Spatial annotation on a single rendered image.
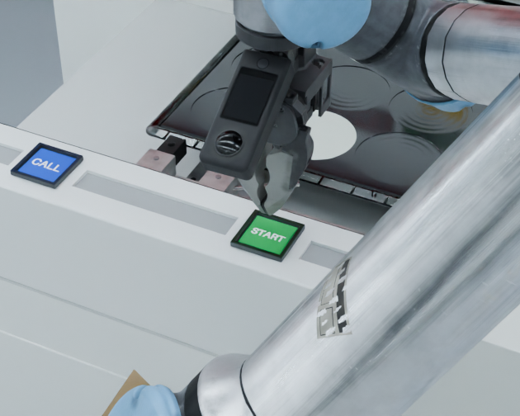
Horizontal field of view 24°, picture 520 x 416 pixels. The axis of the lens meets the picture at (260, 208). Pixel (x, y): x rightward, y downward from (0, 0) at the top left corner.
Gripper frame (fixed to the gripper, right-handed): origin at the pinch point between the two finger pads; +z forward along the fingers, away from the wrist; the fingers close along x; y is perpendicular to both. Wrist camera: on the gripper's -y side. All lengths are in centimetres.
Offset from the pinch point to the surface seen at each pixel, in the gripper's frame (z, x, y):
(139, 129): 18.4, 31.0, 27.1
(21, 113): 101, 123, 115
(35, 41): 101, 139, 145
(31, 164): 3.9, 27.3, -0.3
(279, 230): 3.8, -0.9, 1.5
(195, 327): 15.2, 5.8, -4.3
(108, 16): 24, 55, 58
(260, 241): 3.9, 0.1, -0.7
